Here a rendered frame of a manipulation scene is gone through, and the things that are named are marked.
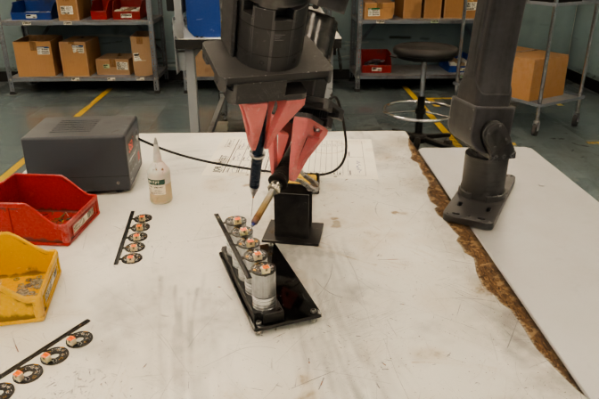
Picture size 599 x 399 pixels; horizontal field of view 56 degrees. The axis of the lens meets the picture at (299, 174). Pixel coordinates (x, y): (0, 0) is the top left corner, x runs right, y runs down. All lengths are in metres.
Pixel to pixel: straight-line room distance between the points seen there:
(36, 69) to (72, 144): 4.20
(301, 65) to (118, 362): 0.32
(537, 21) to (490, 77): 4.77
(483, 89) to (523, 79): 3.12
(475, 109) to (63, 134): 0.60
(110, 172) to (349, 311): 0.46
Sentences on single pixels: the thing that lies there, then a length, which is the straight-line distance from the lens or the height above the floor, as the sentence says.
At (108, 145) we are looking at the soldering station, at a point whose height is 0.83.
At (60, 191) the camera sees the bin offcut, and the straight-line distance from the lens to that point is 0.87.
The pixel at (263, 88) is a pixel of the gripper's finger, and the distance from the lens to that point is 0.48.
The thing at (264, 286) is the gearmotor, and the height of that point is 0.80.
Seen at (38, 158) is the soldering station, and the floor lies 0.81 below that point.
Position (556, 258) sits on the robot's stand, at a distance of 0.77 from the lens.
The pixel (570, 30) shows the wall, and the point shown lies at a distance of 5.72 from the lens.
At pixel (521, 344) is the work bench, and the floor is 0.75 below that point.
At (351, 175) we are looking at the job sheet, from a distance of 0.96.
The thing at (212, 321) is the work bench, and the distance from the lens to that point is 0.61.
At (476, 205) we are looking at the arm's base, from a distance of 0.86.
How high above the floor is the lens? 1.11
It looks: 22 degrees down
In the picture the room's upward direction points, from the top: straight up
